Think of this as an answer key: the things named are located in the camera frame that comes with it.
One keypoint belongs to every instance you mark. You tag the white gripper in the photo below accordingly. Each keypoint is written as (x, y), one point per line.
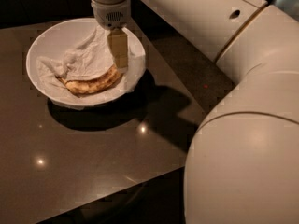
(112, 13)

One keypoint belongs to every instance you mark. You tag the ripe spotted banana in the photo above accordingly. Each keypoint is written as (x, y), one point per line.
(86, 87)

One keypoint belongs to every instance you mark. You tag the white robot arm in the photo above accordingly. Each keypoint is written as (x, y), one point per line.
(243, 164)

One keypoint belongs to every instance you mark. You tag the white bowl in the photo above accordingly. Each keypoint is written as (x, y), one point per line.
(56, 38)

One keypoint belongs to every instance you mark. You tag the white paper towel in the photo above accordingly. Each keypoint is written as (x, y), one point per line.
(84, 56)

